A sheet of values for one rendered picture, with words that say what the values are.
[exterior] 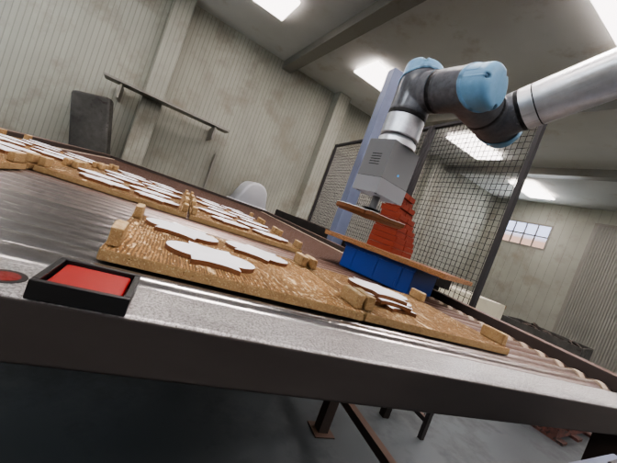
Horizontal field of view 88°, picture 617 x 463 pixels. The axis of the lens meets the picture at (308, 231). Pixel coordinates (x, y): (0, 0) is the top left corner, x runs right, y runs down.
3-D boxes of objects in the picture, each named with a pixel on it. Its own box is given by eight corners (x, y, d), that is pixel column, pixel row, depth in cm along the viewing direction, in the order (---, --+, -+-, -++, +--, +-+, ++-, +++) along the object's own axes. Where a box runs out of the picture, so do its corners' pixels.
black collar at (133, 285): (124, 317, 29) (130, 299, 29) (21, 298, 26) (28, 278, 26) (136, 288, 36) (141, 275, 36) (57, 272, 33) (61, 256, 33)
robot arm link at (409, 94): (437, 49, 56) (398, 58, 63) (414, 108, 57) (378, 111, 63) (456, 73, 61) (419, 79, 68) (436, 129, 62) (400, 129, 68)
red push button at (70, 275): (116, 311, 29) (121, 298, 29) (38, 297, 27) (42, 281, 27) (128, 289, 35) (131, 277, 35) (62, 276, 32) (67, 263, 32)
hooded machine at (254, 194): (241, 250, 638) (264, 186, 633) (250, 258, 588) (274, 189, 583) (208, 241, 604) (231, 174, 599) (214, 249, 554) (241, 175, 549)
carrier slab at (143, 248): (363, 321, 56) (365, 312, 55) (95, 259, 39) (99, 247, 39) (295, 266, 87) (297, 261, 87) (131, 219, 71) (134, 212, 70)
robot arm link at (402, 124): (379, 111, 63) (401, 129, 68) (371, 133, 63) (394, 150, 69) (410, 109, 57) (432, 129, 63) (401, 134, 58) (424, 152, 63)
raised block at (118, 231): (117, 249, 40) (125, 229, 40) (102, 245, 40) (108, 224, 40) (125, 240, 46) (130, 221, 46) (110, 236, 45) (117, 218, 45)
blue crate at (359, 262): (431, 297, 136) (440, 276, 135) (407, 296, 111) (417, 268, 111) (369, 270, 155) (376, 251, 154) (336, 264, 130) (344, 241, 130)
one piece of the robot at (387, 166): (391, 139, 70) (364, 208, 71) (366, 120, 65) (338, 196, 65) (430, 141, 63) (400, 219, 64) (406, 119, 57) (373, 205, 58)
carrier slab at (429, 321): (508, 355, 72) (510, 349, 72) (364, 321, 56) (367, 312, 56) (408, 299, 104) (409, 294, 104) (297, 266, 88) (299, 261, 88)
